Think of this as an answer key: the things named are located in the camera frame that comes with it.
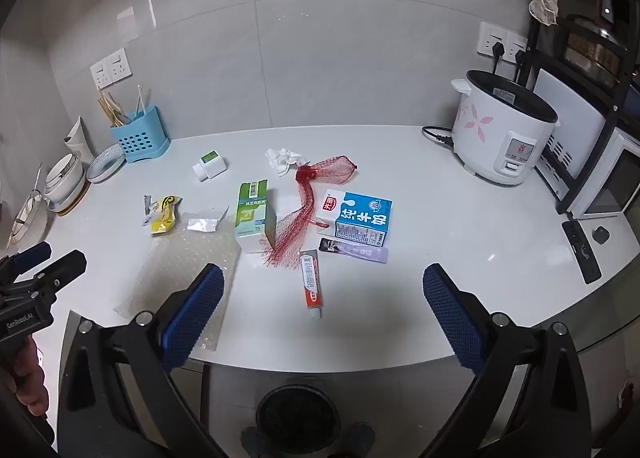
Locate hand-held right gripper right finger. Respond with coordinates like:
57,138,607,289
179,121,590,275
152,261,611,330
422,263,593,458

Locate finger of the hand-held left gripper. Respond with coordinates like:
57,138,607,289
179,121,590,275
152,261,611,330
0,241,53,284
12,249,88,299

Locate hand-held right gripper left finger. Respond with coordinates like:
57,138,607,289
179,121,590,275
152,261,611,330
56,262,226,458

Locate clear bubble wrap sheet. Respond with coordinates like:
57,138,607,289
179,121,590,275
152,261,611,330
114,211,241,351

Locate silver foil packet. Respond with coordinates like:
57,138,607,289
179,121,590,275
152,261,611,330
186,205,230,234

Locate yellow snack wrapper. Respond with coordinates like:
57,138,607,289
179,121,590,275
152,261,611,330
141,194,182,235

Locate purple sachet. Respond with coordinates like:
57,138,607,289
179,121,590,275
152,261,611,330
318,237,390,265

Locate green medicine box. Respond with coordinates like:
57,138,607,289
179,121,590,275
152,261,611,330
234,179,277,254

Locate white and red ointment tube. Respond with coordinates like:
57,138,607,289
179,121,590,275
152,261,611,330
298,249,323,320

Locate blue milk carton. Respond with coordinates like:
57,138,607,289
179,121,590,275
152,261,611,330
320,188,393,246

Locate dark mesh trash basket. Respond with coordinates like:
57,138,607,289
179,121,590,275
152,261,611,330
256,384,344,451

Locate white pill bottle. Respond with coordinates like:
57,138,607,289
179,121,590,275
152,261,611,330
192,150,227,182

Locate white tissue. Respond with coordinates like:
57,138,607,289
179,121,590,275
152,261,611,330
264,147,307,176

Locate red mesh net bag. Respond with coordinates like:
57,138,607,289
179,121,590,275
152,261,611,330
260,154,359,269

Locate person's left hand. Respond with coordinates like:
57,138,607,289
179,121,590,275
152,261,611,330
12,337,52,413

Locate round wooden board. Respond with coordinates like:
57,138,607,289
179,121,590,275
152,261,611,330
50,181,92,216

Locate white bowl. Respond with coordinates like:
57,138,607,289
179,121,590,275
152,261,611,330
44,153,87,204

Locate blue striped plate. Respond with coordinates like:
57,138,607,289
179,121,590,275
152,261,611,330
86,143,126,184

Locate white slanted container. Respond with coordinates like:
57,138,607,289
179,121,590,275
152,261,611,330
64,117,95,166

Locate blue slipper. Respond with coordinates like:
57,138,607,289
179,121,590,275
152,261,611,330
350,422,377,451
240,428,263,454

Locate black remote control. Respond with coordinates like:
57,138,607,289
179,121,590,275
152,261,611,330
561,221,602,285

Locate blue plastic utensil holder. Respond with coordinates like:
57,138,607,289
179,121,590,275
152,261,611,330
110,106,171,163

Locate bundle of wooden chopsticks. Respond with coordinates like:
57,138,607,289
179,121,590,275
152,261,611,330
97,88,132,128

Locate white flowered rice cooker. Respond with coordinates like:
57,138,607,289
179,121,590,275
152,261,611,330
451,69,559,185

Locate white microwave oven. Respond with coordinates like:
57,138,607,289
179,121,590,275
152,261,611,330
567,128,640,219
532,69,608,199

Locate black kitchen rack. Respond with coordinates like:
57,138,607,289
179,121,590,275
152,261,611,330
525,0,640,216

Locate metal pot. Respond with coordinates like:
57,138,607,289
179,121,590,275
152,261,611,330
562,13,626,89

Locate black power cord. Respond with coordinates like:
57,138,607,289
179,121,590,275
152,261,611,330
421,126,456,149

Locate white wall outlet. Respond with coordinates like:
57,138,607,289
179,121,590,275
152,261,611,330
90,60,113,89
477,21,508,59
107,49,132,83
502,31,530,64

